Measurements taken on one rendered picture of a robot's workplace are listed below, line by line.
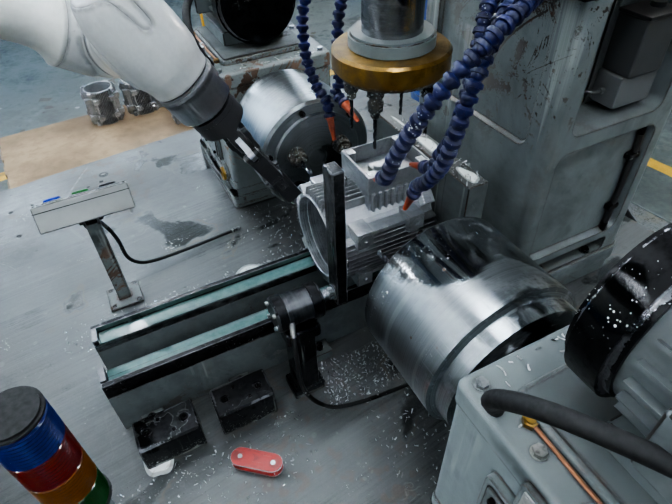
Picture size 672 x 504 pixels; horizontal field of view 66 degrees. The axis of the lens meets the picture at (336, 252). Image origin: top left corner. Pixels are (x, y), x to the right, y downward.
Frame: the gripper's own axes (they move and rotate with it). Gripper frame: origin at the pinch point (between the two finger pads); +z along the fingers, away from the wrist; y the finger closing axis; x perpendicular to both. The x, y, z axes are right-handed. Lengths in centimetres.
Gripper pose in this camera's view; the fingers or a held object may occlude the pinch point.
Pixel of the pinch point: (283, 185)
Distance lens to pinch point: 92.3
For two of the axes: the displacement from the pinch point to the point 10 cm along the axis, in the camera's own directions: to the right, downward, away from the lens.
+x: -7.6, 6.5, 0.6
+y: -4.5, -5.9, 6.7
